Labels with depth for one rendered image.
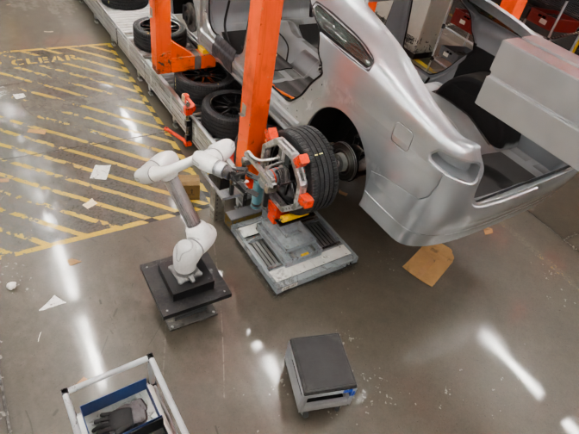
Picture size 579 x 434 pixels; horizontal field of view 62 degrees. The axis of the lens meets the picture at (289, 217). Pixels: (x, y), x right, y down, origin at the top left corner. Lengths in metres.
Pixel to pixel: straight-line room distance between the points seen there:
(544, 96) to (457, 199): 2.48
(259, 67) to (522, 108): 2.91
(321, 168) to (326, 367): 1.34
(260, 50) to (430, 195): 1.49
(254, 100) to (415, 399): 2.42
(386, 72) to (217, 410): 2.43
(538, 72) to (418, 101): 2.45
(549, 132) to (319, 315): 3.26
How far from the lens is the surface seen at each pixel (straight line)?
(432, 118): 3.10
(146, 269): 3.66
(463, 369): 4.00
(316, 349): 3.28
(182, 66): 5.62
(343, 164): 3.85
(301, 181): 3.41
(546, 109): 0.76
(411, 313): 4.14
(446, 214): 3.27
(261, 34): 3.46
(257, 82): 3.61
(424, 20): 8.23
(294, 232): 4.10
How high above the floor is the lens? 3.04
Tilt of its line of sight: 42 degrees down
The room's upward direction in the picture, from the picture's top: 11 degrees clockwise
